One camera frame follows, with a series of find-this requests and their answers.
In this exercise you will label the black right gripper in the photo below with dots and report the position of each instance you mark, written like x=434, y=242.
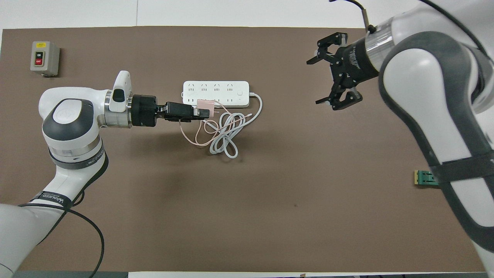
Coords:
x=353, y=61

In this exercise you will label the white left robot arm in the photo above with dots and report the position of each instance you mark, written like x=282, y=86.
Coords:
x=69, y=116

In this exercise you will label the green knife switch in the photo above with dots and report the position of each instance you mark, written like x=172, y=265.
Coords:
x=424, y=178

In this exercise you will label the grey on-off switch box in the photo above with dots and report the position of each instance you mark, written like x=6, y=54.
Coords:
x=43, y=58

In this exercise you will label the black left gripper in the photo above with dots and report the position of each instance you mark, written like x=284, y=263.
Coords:
x=144, y=110

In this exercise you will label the pink charger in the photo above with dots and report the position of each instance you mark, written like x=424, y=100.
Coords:
x=206, y=105

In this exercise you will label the white power strip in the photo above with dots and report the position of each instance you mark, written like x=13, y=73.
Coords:
x=227, y=92

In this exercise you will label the brown table mat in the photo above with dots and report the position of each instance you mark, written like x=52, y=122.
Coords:
x=247, y=212

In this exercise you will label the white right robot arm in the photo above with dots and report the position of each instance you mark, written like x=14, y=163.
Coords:
x=424, y=77

